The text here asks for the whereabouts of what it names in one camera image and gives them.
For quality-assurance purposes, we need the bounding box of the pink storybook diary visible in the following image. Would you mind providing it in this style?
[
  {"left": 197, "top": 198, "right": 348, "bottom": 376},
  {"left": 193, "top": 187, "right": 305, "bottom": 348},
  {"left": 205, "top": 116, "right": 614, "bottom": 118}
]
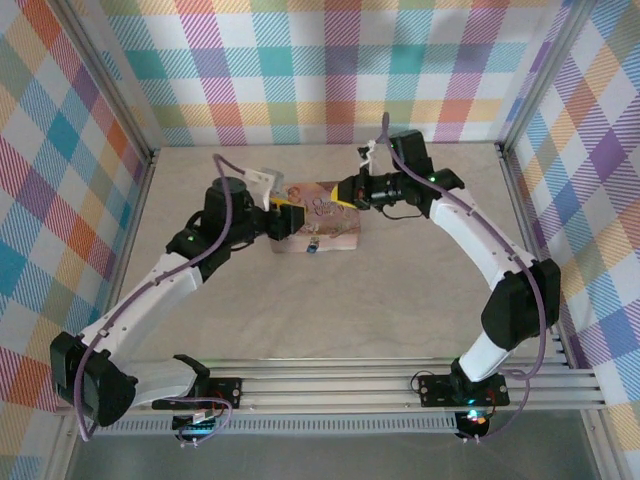
[{"left": 267, "top": 179, "right": 362, "bottom": 255}]

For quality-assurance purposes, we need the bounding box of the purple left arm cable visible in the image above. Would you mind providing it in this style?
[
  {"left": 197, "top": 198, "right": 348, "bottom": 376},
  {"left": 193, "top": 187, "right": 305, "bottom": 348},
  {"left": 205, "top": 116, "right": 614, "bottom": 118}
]
[{"left": 74, "top": 152, "right": 261, "bottom": 449}]

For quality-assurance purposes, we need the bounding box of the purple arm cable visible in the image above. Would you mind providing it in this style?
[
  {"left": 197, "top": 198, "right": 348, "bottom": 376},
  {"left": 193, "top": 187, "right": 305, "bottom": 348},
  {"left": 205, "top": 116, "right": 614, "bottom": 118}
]
[
  {"left": 379, "top": 112, "right": 549, "bottom": 446},
  {"left": 74, "top": 152, "right": 261, "bottom": 449}
]

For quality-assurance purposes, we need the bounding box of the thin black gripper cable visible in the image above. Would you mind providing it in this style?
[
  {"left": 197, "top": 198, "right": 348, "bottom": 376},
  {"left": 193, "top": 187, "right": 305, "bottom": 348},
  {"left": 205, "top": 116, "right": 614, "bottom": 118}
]
[{"left": 379, "top": 204, "right": 429, "bottom": 222}]

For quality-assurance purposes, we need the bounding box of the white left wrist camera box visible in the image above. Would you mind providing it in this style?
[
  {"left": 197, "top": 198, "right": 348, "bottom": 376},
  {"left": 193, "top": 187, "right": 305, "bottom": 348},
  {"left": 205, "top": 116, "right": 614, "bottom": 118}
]
[{"left": 243, "top": 166, "right": 287, "bottom": 210}]

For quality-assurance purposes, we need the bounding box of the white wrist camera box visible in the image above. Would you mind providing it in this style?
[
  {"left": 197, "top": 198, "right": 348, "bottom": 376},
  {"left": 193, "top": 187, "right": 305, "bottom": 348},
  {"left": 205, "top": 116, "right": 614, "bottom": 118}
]
[
  {"left": 357, "top": 139, "right": 377, "bottom": 171},
  {"left": 243, "top": 166, "right": 287, "bottom": 210}
]

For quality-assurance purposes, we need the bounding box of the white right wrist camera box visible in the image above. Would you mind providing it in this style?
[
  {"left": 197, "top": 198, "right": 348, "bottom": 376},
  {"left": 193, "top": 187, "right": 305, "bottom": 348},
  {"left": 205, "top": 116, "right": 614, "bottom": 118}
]
[{"left": 357, "top": 139, "right": 377, "bottom": 171}]

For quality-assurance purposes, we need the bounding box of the aluminium side rail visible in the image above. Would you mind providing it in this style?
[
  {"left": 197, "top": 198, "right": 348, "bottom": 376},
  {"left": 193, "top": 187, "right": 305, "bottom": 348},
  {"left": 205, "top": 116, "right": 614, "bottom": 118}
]
[
  {"left": 52, "top": 147, "right": 161, "bottom": 419},
  {"left": 494, "top": 142, "right": 581, "bottom": 371}
]

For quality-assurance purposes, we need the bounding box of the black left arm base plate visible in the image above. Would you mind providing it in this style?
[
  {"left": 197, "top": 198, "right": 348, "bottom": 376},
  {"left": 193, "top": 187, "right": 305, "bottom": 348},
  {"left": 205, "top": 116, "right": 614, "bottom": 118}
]
[{"left": 151, "top": 377, "right": 245, "bottom": 411}]

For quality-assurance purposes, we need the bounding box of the aluminium frame post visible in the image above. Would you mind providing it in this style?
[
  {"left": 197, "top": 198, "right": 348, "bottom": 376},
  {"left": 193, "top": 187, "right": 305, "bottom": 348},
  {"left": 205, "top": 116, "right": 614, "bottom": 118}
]
[
  {"left": 494, "top": 0, "right": 604, "bottom": 151},
  {"left": 52, "top": 0, "right": 161, "bottom": 161}
]

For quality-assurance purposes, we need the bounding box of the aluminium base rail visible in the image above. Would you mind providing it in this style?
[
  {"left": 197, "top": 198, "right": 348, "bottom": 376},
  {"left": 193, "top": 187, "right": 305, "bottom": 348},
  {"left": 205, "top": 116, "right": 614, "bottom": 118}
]
[{"left": 54, "top": 357, "right": 609, "bottom": 416}]

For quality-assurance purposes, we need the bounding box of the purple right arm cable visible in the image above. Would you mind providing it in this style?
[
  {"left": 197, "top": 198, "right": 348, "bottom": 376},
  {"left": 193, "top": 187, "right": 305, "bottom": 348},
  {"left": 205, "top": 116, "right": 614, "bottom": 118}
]
[{"left": 379, "top": 112, "right": 549, "bottom": 446}]

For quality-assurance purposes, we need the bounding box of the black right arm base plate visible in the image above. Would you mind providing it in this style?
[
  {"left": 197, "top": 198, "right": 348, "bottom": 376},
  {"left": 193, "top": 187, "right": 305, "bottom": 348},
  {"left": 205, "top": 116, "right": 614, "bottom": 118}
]
[{"left": 418, "top": 372, "right": 510, "bottom": 407}]

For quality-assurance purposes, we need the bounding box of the grey slotted cable duct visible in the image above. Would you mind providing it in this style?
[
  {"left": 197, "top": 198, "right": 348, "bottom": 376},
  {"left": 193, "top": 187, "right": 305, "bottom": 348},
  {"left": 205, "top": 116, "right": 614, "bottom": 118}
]
[{"left": 79, "top": 417, "right": 459, "bottom": 436}]

